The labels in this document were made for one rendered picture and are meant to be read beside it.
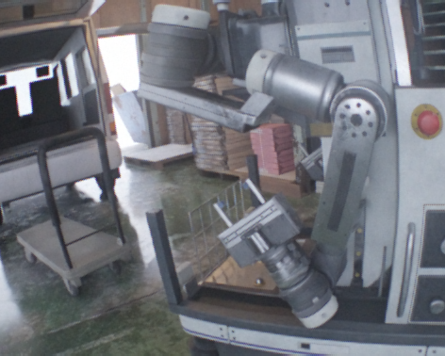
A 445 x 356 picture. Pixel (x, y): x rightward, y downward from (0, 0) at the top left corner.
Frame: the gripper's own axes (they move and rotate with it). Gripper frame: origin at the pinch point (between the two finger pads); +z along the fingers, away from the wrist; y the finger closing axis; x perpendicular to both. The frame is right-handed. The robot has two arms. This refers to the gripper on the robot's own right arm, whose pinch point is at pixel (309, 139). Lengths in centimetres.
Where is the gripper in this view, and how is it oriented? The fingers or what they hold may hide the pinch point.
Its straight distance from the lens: 116.9
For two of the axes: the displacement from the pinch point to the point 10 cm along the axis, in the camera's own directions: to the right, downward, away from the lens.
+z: -6.1, -7.9, 0.4
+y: -6.0, 5.0, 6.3
